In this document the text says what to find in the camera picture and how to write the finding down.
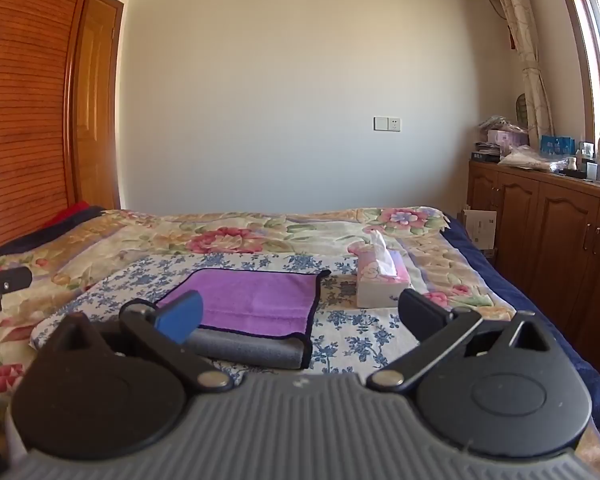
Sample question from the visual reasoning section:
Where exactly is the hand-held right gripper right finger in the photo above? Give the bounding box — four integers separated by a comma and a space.
366, 288, 566, 393

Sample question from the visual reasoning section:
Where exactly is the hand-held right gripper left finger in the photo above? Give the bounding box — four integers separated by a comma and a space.
35, 290, 235, 393

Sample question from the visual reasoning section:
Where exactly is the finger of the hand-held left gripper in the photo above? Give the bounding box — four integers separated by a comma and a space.
0, 266, 34, 313

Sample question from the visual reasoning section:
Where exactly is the purple towel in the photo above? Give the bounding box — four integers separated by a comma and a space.
156, 268, 332, 337

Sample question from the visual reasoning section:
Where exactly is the pink tissue box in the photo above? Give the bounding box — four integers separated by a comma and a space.
348, 231, 412, 309

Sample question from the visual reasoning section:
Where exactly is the dark navy cloth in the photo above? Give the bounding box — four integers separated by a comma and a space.
0, 206, 106, 261

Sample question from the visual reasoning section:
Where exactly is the blue floral white cloth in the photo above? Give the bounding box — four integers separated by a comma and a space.
29, 252, 423, 387

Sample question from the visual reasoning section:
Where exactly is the red cloth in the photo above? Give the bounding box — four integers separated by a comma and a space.
44, 202, 92, 227

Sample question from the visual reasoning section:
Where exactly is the white cardboard box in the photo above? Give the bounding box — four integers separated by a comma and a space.
461, 206, 499, 252

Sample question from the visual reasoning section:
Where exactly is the navy bed sheet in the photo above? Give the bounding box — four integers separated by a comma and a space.
440, 208, 600, 411

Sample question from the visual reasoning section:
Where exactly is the floral bedspread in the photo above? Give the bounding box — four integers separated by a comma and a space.
0, 205, 516, 441

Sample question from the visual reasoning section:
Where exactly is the wooden cabinet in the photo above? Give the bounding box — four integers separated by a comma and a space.
466, 159, 600, 391

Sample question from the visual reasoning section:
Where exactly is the wooden louvred wardrobe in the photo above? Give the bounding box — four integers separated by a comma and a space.
0, 0, 103, 256

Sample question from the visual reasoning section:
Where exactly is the clear plastic bag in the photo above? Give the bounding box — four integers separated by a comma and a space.
496, 144, 563, 170

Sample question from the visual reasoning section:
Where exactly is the pale purple box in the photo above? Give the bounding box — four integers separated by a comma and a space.
486, 129, 529, 157

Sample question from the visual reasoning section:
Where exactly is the wooden door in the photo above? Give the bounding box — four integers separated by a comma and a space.
72, 0, 126, 211

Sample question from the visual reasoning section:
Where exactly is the blue box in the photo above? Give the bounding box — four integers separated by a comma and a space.
540, 134, 577, 159

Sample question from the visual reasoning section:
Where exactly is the woven hand fan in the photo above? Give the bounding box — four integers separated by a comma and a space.
515, 92, 532, 132

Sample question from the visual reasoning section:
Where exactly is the patterned beige curtain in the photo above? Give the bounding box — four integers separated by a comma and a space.
485, 0, 556, 148

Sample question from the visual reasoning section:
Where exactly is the wooden window frame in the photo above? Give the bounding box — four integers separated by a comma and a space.
555, 0, 600, 143

